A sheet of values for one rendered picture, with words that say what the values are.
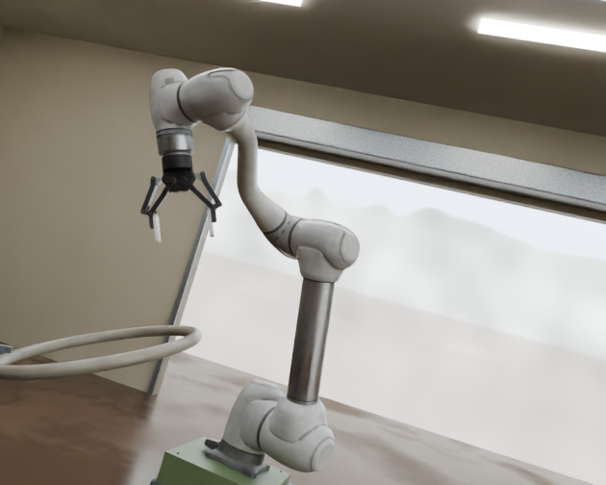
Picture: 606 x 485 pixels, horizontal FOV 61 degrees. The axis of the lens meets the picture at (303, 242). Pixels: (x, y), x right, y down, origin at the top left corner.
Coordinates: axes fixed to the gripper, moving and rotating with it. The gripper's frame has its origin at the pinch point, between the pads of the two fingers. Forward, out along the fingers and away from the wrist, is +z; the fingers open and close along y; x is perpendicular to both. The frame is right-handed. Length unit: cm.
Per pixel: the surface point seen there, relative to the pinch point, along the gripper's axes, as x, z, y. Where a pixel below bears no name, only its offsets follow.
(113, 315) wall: -484, 64, 188
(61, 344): -12.4, 25.9, 39.1
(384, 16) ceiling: -308, -184, -129
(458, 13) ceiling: -275, -167, -181
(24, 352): -3, 26, 44
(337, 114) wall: -467, -144, -99
